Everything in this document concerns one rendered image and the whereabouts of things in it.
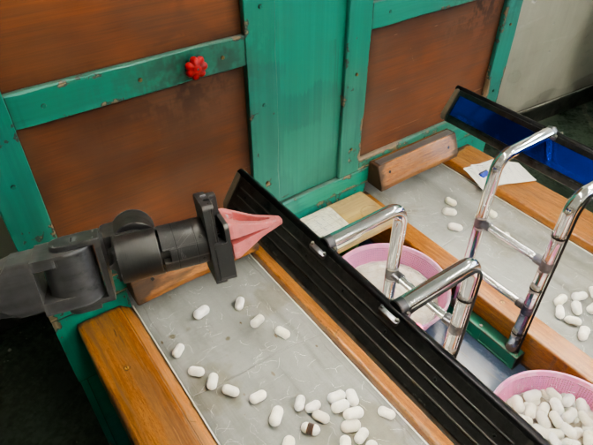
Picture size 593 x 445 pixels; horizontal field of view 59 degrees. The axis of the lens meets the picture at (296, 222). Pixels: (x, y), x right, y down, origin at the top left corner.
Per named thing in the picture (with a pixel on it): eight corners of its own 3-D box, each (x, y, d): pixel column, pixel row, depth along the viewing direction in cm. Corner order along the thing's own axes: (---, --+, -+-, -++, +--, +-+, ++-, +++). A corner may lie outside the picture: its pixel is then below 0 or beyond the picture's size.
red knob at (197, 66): (189, 84, 94) (185, 60, 91) (183, 79, 95) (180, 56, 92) (210, 78, 95) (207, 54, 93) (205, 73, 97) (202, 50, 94)
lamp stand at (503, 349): (511, 370, 112) (586, 204, 83) (440, 311, 124) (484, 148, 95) (564, 328, 120) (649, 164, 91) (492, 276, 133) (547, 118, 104)
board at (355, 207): (293, 277, 120) (293, 274, 119) (257, 241, 129) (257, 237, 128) (399, 222, 135) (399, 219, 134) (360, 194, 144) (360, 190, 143)
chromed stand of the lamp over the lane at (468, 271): (369, 482, 94) (401, 321, 65) (303, 400, 106) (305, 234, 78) (442, 424, 102) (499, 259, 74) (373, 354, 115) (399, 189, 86)
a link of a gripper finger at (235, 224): (278, 244, 72) (211, 261, 70) (270, 194, 70) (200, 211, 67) (294, 262, 66) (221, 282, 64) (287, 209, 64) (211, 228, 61)
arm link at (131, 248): (116, 294, 60) (103, 249, 58) (114, 270, 66) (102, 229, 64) (176, 278, 62) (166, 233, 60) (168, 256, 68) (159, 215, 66)
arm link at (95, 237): (68, 318, 60) (45, 250, 57) (71, 278, 71) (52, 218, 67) (172, 289, 64) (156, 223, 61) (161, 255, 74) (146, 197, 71)
